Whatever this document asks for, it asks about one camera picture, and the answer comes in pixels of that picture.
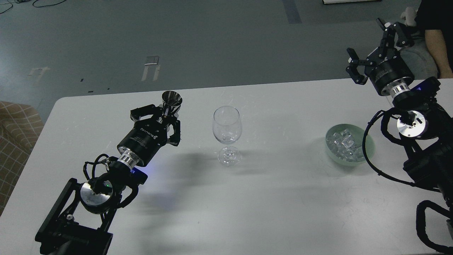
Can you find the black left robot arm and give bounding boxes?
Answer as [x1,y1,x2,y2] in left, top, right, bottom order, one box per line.
[35,100,182,255]

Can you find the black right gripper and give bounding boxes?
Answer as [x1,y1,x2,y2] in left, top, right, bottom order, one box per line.
[346,18,415,96]

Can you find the clear ice cubes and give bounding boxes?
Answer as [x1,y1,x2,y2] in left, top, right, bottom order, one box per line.
[326,129,365,163]

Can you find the black floor cable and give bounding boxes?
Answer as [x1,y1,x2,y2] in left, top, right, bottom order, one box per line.
[0,0,67,15]

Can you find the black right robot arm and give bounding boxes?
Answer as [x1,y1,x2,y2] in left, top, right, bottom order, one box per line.
[346,19,453,255]

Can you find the steel cocktail jigger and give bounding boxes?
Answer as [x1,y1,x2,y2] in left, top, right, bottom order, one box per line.
[162,91,183,118]

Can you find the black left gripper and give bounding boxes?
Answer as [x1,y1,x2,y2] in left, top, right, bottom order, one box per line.
[117,104,181,167]

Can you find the person in black shirt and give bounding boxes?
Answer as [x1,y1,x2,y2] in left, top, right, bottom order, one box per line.
[416,0,453,79]

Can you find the clear wine glass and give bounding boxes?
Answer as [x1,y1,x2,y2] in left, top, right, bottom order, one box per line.
[212,106,242,166]

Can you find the beige checkered sofa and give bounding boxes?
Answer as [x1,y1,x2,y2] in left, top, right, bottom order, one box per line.
[0,101,44,213]

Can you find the green glass bowl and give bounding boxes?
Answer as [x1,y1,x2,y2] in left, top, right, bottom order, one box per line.
[324,123,375,167]

